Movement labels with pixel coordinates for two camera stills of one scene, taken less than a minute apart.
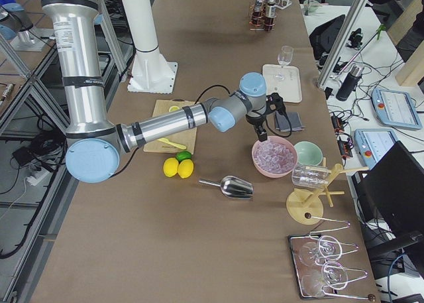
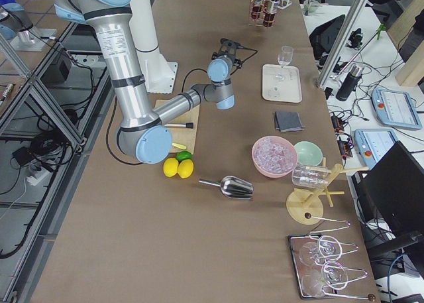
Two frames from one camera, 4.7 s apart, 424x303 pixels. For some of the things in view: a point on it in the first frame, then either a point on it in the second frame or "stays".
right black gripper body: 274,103 to 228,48
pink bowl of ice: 275,157 stays
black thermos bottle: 349,83 stays
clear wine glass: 284,58 stays
